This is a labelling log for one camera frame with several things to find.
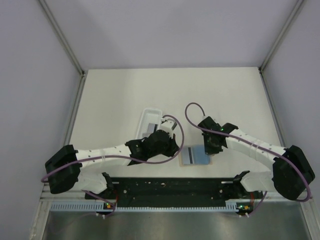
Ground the striped card in tray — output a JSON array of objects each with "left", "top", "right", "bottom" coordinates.
[{"left": 146, "top": 123, "right": 158, "bottom": 134}]

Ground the clear plastic card tray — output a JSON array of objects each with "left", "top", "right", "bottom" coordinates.
[{"left": 135, "top": 107, "right": 163, "bottom": 139}]

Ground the aluminium frame post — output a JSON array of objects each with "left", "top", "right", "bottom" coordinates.
[
  {"left": 258, "top": 0, "right": 311, "bottom": 72},
  {"left": 37, "top": 0, "right": 87, "bottom": 76}
]

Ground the grey slotted cable duct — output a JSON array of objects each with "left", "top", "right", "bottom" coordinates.
[{"left": 50, "top": 201, "right": 247, "bottom": 213}]

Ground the left aluminium frame post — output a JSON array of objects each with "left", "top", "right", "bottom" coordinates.
[{"left": 37, "top": 0, "right": 87, "bottom": 76}]

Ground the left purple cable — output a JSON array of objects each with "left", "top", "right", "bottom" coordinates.
[{"left": 41, "top": 114, "right": 185, "bottom": 185}]

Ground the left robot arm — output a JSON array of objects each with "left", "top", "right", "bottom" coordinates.
[{"left": 42, "top": 130, "right": 180, "bottom": 199}]

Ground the right aluminium frame post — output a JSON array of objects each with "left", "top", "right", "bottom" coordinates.
[{"left": 258, "top": 0, "right": 311, "bottom": 72}]

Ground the beige card holder wallet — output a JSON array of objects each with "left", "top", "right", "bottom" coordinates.
[{"left": 179, "top": 145, "right": 212, "bottom": 167}]

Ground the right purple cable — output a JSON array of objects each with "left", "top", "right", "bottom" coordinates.
[{"left": 184, "top": 102, "right": 313, "bottom": 202}]

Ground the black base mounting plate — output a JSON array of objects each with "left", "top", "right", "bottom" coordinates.
[{"left": 98, "top": 177, "right": 263, "bottom": 208}]

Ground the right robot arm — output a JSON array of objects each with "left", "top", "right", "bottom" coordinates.
[{"left": 197, "top": 116, "right": 315, "bottom": 201}]

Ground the purple cable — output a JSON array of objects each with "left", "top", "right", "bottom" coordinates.
[
  {"left": 41, "top": 114, "right": 185, "bottom": 185},
  {"left": 184, "top": 102, "right": 313, "bottom": 202}
]

